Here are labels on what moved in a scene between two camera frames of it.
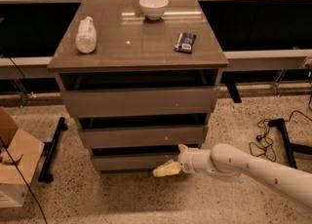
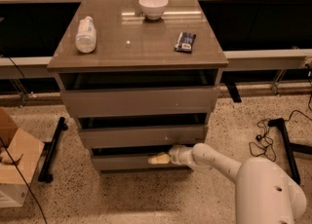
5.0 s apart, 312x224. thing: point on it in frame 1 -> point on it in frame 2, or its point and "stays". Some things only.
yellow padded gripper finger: [170, 168] -> [161, 158]
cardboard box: [19, 153] stays
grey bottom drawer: [131, 161] stays
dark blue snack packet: [185, 43] stays
